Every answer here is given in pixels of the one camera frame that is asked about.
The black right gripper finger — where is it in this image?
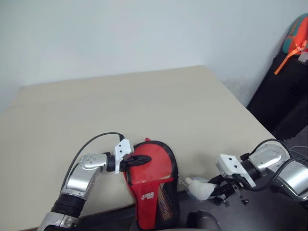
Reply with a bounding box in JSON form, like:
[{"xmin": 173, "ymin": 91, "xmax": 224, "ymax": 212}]
[
  {"xmin": 211, "ymin": 186, "xmax": 231, "ymax": 205},
  {"xmin": 208, "ymin": 176, "xmax": 233, "ymax": 188}
]

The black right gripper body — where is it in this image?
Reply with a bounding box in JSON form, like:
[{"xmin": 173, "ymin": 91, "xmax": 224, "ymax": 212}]
[{"xmin": 222, "ymin": 174, "xmax": 250, "ymax": 206}]

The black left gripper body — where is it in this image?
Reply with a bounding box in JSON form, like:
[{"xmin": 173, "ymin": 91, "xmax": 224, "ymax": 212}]
[{"xmin": 119, "ymin": 155, "xmax": 132, "ymax": 173}]

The blue white plush zipper charm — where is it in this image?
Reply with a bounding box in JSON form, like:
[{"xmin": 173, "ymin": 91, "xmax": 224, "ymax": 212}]
[{"xmin": 184, "ymin": 177, "xmax": 218, "ymax": 201}]

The red black paddle case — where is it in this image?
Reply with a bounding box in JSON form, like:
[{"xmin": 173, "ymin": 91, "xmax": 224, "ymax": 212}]
[{"xmin": 123, "ymin": 137, "xmax": 181, "ymax": 231}]

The black cabinet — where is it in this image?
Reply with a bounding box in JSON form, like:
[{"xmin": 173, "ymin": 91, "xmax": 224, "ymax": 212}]
[{"xmin": 246, "ymin": 51, "xmax": 308, "ymax": 142}]

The teal orange zippered pouch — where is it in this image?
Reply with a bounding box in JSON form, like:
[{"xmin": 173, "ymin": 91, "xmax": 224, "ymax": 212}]
[{"xmin": 274, "ymin": 13, "xmax": 308, "ymax": 76}]

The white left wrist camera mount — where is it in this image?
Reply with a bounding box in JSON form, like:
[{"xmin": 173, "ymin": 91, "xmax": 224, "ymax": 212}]
[{"xmin": 113, "ymin": 138, "xmax": 135, "ymax": 174}]

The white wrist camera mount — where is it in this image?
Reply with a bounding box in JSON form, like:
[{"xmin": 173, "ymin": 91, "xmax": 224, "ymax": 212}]
[
  {"xmin": 215, "ymin": 154, "xmax": 257, "ymax": 189},
  {"xmin": 113, "ymin": 138, "xmax": 135, "ymax": 174}
]

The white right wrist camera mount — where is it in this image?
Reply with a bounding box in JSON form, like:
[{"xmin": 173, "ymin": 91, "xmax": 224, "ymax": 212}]
[{"xmin": 215, "ymin": 154, "xmax": 257, "ymax": 189}]

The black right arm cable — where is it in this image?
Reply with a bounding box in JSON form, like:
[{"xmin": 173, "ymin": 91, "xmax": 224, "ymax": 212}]
[{"xmin": 240, "ymin": 139, "xmax": 308, "ymax": 193}]

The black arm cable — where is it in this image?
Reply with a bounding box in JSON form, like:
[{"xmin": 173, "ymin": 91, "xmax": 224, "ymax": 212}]
[
  {"xmin": 240, "ymin": 139, "xmax": 308, "ymax": 193},
  {"xmin": 61, "ymin": 131, "xmax": 125, "ymax": 193}
]

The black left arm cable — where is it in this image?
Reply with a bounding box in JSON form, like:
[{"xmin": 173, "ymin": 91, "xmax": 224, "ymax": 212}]
[{"xmin": 61, "ymin": 131, "xmax": 125, "ymax": 193}]

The thin floor cable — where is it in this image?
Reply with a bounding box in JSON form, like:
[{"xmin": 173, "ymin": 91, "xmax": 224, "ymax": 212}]
[{"xmin": 285, "ymin": 143, "xmax": 308, "ymax": 158}]

